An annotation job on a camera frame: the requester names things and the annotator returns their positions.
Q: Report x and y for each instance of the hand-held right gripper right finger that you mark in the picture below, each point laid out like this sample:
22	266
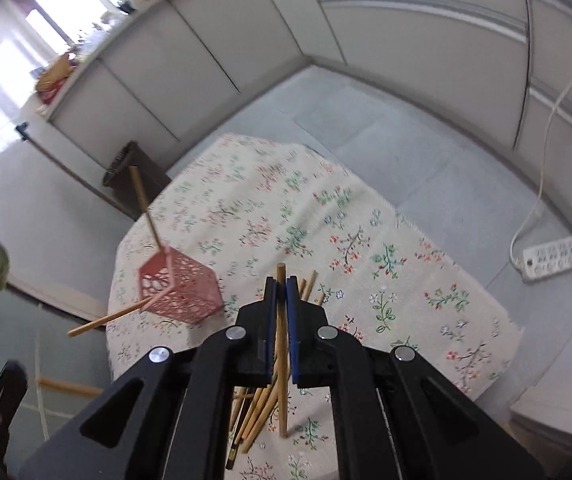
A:
293	320

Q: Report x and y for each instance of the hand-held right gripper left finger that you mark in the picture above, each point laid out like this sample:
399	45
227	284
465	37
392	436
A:
270	320

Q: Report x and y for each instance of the tan wooden chopstick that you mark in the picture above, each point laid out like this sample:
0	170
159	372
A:
106	317
281	270
143	200

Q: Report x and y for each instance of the pink perforated chopstick holder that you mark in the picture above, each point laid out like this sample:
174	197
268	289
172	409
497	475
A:
186	290

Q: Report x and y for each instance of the bunch of wooden chopsticks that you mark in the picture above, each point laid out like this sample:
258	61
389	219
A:
258	420

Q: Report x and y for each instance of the black chopstick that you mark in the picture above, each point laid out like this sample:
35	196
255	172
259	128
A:
232	455

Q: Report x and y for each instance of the floral tablecloth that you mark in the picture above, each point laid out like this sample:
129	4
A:
291	210

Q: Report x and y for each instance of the dark brown trash bin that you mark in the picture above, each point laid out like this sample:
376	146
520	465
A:
126	180

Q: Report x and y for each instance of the wooden bar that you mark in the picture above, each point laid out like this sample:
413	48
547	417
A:
68	387

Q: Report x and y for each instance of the frosted glass sliding door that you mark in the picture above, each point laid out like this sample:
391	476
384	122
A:
56	240

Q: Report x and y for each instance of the white power strip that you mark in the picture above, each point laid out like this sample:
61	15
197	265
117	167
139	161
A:
551	257

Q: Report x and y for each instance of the black plastic object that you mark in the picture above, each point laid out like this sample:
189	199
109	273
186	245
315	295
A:
1	410

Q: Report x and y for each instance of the grey kitchen cabinets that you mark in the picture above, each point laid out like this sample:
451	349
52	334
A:
216	35

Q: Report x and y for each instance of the white kitchen countertop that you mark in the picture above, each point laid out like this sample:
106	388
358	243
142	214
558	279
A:
91	67

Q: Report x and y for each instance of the black door fitting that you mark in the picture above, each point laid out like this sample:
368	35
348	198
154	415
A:
23	131

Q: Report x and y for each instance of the wicker basket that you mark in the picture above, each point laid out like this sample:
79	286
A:
56	72

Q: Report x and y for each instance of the kitchen window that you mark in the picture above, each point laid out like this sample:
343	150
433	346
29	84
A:
66	5

